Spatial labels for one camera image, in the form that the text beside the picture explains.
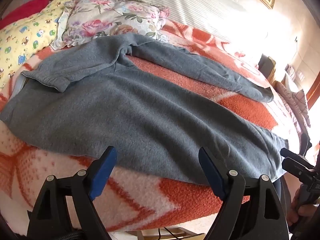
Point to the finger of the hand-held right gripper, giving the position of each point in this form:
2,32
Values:
292,156
295,168

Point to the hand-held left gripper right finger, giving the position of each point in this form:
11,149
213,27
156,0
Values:
212,172

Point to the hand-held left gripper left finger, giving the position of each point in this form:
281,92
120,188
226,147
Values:
103,172

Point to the grey pants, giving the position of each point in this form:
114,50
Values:
125,105

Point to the person's right hand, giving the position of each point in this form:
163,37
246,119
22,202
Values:
300,211

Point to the dark cloth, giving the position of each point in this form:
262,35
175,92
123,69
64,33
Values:
306,140

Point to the mauve quilted cloth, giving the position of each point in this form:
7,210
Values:
296,102

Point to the wooden stool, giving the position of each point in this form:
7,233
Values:
180,231

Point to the dark wooden nightstand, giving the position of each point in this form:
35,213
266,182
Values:
266,65

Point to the orange and white blanket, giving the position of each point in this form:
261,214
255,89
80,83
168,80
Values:
175,76

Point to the floral quilt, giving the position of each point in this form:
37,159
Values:
105,20

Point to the yellow cartoon print pillow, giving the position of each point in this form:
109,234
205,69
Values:
27,37

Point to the striped headboard cover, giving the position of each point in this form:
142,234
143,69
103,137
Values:
175,2

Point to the red cloth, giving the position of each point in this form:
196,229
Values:
27,7

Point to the wooden window frame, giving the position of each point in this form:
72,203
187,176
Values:
314,92

